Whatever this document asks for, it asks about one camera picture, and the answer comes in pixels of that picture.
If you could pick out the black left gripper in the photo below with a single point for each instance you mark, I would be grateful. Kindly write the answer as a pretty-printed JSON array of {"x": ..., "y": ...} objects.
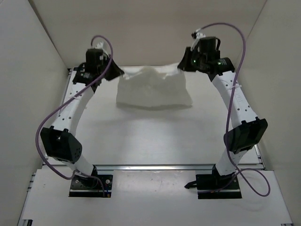
[{"x": 117, "y": 72}]

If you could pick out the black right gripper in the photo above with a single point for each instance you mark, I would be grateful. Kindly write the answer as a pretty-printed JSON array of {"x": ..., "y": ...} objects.
[{"x": 184, "y": 64}]

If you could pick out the white pleated skirt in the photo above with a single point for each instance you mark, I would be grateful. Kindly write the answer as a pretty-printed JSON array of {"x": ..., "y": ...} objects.
[{"x": 153, "y": 88}]

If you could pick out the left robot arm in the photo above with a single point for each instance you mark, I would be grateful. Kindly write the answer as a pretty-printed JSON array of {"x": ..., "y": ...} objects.
[{"x": 59, "y": 139}]

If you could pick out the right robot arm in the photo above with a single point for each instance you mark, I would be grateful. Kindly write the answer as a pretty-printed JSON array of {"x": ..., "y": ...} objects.
[{"x": 247, "y": 127}]

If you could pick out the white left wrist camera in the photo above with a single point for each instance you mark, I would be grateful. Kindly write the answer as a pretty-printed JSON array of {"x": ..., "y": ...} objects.
[{"x": 101, "y": 51}]

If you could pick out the aluminium table front rail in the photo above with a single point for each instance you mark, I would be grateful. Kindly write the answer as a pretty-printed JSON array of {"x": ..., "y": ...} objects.
[{"x": 155, "y": 167}]

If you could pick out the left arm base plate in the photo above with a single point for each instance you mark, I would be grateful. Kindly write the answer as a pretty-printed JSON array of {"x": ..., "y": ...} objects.
[{"x": 86, "y": 187}]

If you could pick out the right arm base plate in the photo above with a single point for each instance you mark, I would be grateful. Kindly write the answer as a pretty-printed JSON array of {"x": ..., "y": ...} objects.
[{"x": 208, "y": 187}]

